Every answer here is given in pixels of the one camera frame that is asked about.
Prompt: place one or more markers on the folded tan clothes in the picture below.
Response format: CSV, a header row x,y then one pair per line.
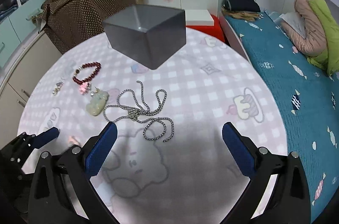
x,y
247,16

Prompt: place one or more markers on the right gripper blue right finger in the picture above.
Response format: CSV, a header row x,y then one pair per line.
x,y
257,164

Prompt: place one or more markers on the teal candy print bedsheet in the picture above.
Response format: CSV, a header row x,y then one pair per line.
x,y
307,100

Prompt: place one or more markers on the white flat box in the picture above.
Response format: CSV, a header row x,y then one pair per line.
x,y
198,18

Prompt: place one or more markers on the folded black clothes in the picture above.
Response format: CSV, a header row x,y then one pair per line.
x,y
241,5

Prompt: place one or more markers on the white pillow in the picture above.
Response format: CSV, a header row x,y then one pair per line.
x,y
294,20

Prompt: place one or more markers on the gold pearl earring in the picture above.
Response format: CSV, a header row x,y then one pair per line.
x,y
95,92
57,88

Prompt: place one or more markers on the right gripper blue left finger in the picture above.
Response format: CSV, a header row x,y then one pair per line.
x,y
82,163

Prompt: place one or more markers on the small pink charm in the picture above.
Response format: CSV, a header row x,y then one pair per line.
x,y
84,88

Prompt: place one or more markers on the pale green jade pendant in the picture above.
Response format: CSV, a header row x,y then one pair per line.
x,y
97,103

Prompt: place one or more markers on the green blanket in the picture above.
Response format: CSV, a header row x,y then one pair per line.
x,y
328,59

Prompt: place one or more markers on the red upholstered bench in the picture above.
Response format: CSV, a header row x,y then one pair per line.
x,y
215,30

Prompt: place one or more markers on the beige lower cabinet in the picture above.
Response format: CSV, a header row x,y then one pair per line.
x,y
32,59

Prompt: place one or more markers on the pink checked tablecloth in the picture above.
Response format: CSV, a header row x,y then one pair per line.
x,y
169,163

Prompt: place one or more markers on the teal drawer cabinet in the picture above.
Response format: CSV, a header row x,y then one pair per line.
x,y
16,27

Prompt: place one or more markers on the grey metal box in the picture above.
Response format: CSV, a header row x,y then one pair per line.
x,y
147,34

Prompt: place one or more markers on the brown polka dot cloth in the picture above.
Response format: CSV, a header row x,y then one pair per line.
x,y
67,23

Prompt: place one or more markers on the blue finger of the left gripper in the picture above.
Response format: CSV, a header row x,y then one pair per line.
x,y
45,137

